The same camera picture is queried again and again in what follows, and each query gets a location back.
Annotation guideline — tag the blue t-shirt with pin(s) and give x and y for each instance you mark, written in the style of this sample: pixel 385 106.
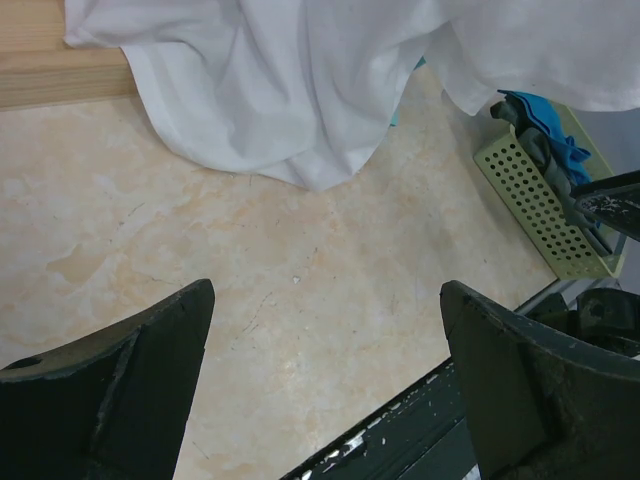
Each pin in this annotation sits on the blue t-shirt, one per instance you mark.
pixel 525 111

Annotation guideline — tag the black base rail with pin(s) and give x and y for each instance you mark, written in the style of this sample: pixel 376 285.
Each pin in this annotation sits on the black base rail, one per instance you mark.
pixel 420 434

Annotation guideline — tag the grey t-shirt in basket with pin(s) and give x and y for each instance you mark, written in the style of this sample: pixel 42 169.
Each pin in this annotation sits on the grey t-shirt in basket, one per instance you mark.
pixel 539 152

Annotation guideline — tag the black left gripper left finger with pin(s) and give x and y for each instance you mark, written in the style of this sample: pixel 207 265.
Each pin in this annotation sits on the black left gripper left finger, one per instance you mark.
pixel 113 404

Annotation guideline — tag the white t-shirt on green hanger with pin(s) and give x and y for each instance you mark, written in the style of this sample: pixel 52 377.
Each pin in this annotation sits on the white t-shirt on green hanger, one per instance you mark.
pixel 305 91

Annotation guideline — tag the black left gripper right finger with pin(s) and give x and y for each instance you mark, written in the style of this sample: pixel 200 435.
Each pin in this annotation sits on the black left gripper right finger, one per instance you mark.
pixel 552 397

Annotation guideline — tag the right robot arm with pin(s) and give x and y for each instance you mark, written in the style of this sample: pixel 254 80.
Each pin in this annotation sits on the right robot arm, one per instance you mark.
pixel 605 317

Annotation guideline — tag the light green perforated basket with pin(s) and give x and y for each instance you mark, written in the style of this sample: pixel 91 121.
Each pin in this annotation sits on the light green perforated basket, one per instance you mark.
pixel 538 210

